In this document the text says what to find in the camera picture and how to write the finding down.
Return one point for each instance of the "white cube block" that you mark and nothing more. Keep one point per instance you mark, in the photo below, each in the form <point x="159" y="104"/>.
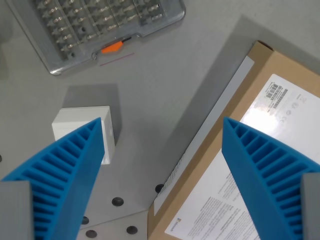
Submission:
<point x="75" y="119"/>

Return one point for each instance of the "black table screw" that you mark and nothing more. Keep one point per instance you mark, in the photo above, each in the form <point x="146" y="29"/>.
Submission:
<point x="91" y="233"/>
<point x="85" y="220"/>
<point x="131" y="229"/>
<point x="117" y="201"/>

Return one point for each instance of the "white barcode box label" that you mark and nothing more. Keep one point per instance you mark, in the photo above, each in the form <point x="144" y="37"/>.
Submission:
<point x="282" y="105"/>

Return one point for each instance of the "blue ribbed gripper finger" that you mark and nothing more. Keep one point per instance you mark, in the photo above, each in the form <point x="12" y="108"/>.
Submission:
<point x="265" y="170"/>
<point x="67" y="172"/>

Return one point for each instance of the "grey screwdriver bit case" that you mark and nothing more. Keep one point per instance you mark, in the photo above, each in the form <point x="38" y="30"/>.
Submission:
<point x="100" y="27"/>

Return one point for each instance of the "white printed box label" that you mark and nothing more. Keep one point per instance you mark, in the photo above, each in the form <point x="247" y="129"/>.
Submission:
<point x="212" y="202"/>

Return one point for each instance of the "brown cardboard box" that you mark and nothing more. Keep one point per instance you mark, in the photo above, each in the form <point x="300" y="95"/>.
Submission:
<point x="215" y="155"/>

